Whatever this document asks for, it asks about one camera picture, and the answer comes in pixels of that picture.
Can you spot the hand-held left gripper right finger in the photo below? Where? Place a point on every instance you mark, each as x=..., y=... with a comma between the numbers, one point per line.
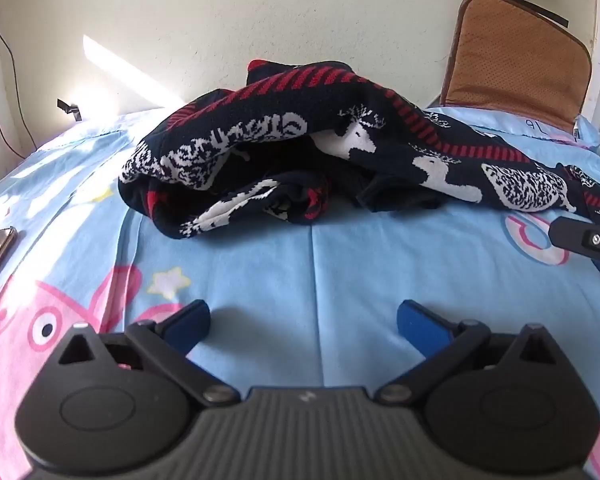
x=420, y=322

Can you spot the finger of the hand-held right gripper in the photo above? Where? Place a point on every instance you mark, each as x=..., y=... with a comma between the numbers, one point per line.
x=577, y=235

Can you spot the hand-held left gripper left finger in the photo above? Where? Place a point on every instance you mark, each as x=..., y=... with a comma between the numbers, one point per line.
x=191, y=324

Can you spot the navy red reindeer knit sweater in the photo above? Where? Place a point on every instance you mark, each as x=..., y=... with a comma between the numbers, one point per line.
x=380, y=170

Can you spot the light blue cartoon bed sheet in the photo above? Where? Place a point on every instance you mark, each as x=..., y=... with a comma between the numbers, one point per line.
x=305, y=270

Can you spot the brown seat cushion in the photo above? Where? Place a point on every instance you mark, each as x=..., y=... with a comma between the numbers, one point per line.
x=515, y=55

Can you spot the short black tape piece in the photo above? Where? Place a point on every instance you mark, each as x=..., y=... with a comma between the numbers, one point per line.
x=71, y=109

